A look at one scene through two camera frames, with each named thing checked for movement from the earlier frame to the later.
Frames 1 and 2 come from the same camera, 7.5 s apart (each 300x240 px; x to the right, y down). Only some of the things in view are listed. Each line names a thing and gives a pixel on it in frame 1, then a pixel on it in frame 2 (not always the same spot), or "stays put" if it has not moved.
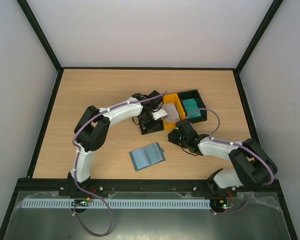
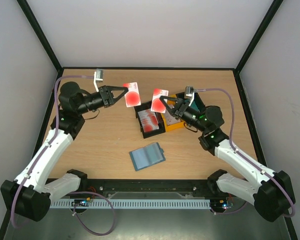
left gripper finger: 174,136 -> 179,107
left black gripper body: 144,117 -> 94,105
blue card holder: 147,156 stays put
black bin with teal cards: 192,102 stays put
